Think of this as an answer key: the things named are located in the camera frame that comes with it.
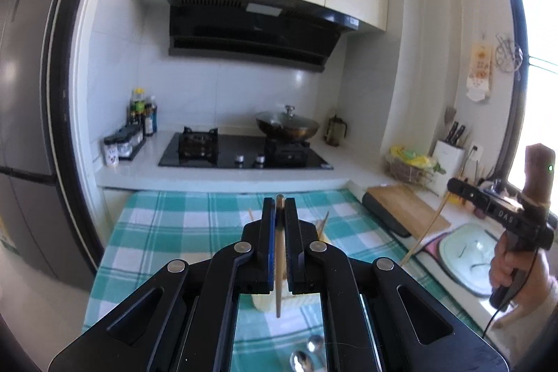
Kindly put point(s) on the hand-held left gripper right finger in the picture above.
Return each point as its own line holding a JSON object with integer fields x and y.
{"x": 291, "y": 241}

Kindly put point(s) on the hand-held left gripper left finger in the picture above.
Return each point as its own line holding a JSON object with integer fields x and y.
{"x": 269, "y": 241}

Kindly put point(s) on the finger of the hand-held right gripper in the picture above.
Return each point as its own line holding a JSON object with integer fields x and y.
{"x": 468, "y": 192}

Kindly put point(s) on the cream utensil holder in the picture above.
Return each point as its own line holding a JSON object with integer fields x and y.
{"x": 263, "y": 303}

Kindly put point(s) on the person's right forearm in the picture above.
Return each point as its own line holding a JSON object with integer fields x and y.
{"x": 540, "y": 328}

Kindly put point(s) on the person's right hand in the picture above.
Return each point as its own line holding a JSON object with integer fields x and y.
{"x": 542, "y": 271}

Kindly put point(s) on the white knife block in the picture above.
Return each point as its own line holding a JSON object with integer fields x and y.
{"x": 449, "y": 163}

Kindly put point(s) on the pink cloth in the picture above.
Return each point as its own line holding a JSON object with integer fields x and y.
{"x": 436, "y": 248}

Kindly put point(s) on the wooden cutting board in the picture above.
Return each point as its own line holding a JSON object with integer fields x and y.
{"x": 405, "y": 206}

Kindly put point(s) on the black gas stove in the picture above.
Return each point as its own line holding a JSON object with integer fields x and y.
{"x": 235, "y": 156}

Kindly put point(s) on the teal checked tablecloth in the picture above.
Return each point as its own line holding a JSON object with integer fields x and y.
{"x": 174, "y": 224}

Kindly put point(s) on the metal spoon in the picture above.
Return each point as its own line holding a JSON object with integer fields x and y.
{"x": 301, "y": 361}
{"x": 314, "y": 344}

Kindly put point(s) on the black wok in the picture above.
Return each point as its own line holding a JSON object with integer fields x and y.
{"x": 287, "y": 131}

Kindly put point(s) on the dark french press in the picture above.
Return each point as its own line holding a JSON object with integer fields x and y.
{"x": 335, "y": 132}

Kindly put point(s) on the glass wok lid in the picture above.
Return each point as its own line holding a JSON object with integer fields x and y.
{"x": 287, "y": 118}

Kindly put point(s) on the hanging printed bag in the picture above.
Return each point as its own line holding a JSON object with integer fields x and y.
{"x": 479, "y": 67}

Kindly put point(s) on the window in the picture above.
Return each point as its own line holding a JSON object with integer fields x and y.
{"x": 540, "y": 71}

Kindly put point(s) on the white printed spice jar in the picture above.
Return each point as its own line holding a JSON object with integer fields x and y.
{"x": 111, "y": 152}

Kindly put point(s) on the yellow cap oil bottle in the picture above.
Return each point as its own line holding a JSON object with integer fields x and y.
{"x": 138, "y": 102}

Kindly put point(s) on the black range hood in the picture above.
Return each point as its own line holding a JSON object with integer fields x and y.
{"x": 244, "y": 32}

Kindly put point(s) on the grey refrigerator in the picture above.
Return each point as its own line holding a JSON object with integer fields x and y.
{"x": 26, "y": 93}

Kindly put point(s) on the wall socket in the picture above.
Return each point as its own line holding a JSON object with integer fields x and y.
{"x": 476, "y": 153}

